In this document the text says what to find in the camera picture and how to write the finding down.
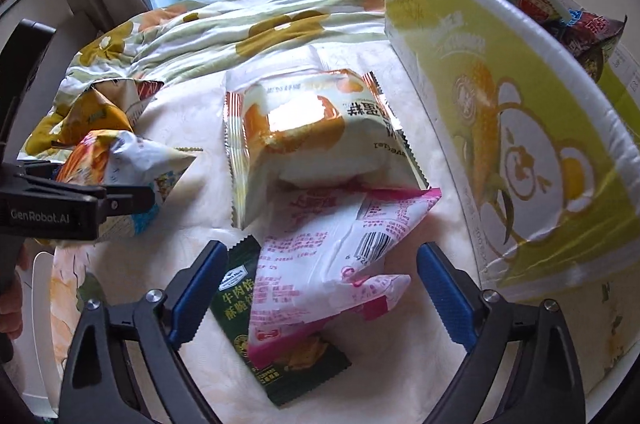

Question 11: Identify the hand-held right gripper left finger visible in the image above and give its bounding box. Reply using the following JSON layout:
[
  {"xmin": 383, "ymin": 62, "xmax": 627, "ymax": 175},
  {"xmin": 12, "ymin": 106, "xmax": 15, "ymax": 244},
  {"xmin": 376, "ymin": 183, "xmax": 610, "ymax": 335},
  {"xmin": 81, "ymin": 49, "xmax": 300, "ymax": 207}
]
[{"xmin": 57, "ymin": 240, "xmax": 230, "ymax": 424}]

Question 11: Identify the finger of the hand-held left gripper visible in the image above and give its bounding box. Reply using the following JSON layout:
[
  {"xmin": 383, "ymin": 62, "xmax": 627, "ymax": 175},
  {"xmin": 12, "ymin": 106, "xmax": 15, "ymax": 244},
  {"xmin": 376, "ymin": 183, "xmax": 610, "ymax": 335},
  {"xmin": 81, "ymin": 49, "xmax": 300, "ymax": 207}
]
[{"xmin": 97, "ymin": 184, "xmax": 157, "ymax": 226}]

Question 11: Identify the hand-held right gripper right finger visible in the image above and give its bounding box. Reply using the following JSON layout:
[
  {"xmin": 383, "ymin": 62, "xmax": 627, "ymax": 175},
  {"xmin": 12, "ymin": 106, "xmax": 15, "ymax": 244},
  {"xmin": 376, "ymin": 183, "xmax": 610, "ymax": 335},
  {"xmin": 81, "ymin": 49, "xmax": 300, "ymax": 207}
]
[{"xmin": 416, "ymin": 241, "xmax": 586, "ymax": 424}]

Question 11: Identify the orange and white snack bag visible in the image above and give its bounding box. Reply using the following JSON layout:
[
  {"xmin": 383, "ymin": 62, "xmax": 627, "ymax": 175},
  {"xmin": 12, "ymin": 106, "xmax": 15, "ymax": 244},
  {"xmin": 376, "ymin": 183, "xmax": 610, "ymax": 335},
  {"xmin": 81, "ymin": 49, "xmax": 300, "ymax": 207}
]
[{"xmin": 55, "ymin": 129, "xmax": 197, "ymax": 245}]

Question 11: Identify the pink and white snack packet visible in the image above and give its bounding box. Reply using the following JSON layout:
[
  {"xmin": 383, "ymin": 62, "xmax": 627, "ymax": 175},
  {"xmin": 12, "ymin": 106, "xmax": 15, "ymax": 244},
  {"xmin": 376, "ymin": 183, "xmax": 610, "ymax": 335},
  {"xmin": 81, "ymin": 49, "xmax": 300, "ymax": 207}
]
[{"xmin": 247, "ymin": 187, "xmax": 443, "ymax": 352}]

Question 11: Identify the yellow-green cardboard box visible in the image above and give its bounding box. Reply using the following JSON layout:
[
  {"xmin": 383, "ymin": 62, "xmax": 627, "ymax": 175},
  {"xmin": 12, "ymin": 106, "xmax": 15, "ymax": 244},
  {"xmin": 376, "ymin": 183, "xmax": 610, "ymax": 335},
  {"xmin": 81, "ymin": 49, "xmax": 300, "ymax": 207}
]
[{"xmin": 378, "ymin": 0, "xmax": 640, "ymax": 395}]

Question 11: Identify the dark purple snack packet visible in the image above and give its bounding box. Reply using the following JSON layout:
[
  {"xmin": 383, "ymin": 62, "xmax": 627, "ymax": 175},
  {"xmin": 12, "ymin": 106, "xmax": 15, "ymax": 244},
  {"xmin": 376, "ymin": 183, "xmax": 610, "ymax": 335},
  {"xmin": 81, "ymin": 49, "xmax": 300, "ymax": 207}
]
[{"xmin": 550, "ymin": 7, "xmax": 628, "ymax": 82}]

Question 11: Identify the person's left hand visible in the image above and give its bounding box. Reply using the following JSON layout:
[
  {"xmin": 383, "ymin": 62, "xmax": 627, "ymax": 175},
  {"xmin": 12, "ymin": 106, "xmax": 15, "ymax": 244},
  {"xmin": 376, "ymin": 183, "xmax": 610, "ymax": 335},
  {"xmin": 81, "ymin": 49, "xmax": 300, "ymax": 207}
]
[{"xmin": 0, "ymin": 247, "xmax": 28, "ymax": 345}]

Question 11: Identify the dark green snack packet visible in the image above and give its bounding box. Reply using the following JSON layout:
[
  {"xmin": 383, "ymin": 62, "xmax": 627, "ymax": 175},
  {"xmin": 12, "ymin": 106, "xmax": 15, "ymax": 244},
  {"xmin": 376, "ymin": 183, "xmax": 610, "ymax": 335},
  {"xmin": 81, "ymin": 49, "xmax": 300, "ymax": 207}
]
[{"xmin": 209, "ymin": 240, "xmax": 352, "ymax": 406}]

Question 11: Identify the yellow triangular snack bag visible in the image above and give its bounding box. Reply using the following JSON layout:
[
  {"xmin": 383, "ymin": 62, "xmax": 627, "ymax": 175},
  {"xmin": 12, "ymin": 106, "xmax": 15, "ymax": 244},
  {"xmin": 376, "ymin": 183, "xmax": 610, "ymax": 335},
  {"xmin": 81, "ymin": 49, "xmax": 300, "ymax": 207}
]
[{"xmin": 52, "ymin": 78, "xmax": 166, "ymax": 147}]

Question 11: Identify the white plastic object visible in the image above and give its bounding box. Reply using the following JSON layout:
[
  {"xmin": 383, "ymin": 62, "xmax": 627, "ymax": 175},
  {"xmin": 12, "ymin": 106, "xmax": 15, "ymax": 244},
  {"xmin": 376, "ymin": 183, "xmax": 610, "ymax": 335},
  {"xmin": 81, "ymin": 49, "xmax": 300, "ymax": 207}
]
[{"xmin": 27, "ymin": 249, "xmax": 68, "ymax": 417}]

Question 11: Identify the orange and white cake packet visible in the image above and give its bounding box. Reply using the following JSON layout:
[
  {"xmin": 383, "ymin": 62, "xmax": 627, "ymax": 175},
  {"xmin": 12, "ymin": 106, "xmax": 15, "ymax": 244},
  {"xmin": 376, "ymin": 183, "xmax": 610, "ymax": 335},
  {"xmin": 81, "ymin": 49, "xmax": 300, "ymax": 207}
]
[{"xmin": 222, "ymin": 68, "xmax": 432, "ymax": 230}]

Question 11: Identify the floral blanket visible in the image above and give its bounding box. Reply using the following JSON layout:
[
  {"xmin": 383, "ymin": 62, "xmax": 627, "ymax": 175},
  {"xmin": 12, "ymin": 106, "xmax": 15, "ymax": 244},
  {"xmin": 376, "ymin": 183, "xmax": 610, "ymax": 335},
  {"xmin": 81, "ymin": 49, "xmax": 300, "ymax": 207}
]
[{"xmin": 22, "ymin": 0, "xmax": 388, "ymax": 155}]

